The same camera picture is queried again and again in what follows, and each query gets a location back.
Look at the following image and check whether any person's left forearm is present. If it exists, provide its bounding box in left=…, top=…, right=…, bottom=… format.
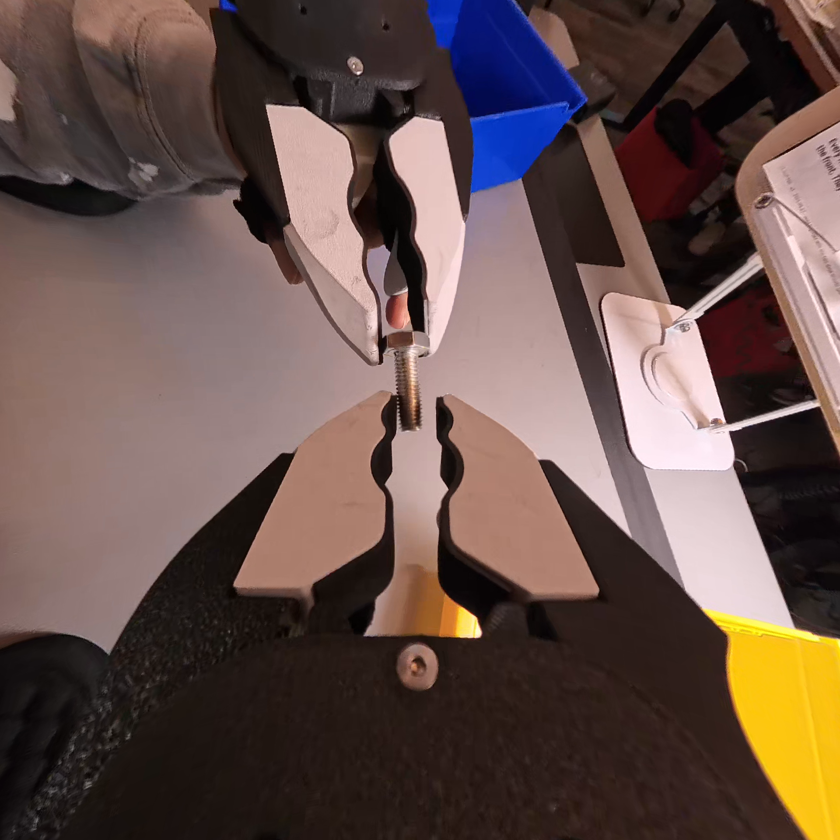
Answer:
left=0, top=0, right=250, bottom=200

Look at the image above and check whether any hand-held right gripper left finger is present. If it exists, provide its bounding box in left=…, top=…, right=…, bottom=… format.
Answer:
left=234, top=390, right=396, bottom=618

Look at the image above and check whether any silver hex bolt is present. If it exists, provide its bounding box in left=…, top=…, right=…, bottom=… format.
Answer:
left=385, top=331, right=431, bottom=434

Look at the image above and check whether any black office chair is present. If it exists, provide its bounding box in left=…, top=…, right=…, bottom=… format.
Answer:
left=0, top=637, right=112, bottom=840

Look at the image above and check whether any yellow plastic bin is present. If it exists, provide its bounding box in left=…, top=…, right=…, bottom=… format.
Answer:
left=703, top=607, right=840, bottom=840

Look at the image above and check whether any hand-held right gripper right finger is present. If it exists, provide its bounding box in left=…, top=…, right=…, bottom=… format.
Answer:
left=436, top=394, right=602, bottom=607

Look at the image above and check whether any instruction sheet stand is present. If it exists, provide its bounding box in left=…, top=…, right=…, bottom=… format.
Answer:
left=602, top=125, right=840, bottom=471

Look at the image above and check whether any red bag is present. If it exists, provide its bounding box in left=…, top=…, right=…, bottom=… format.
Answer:
left=615, top=99, right=742, bottom=224

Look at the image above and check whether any blue plastic bin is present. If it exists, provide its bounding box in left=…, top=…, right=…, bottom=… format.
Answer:
left=427, top=0, right=589, bottom=195

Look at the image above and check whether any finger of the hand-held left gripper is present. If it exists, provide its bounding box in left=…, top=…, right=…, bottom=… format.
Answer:
left=385, top=119, right=468, bottom=353
left=266, top=103, right=389, bottom=366

